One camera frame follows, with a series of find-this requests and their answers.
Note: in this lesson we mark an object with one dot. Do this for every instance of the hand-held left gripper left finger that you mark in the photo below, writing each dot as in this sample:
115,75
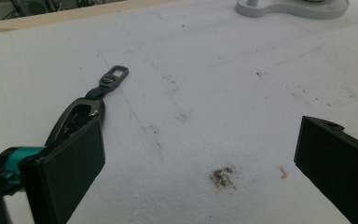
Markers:
65,168

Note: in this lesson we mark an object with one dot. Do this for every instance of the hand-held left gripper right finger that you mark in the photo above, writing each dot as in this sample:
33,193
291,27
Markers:
338,161

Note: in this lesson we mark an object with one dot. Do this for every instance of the dark metal stand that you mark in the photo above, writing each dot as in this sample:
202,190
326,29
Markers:
32,6

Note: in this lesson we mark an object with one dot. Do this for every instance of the white stand base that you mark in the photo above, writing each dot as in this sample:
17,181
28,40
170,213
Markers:
292,11

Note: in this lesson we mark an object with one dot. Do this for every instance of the dark metal car key fob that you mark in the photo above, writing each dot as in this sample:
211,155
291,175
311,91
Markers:
107,81

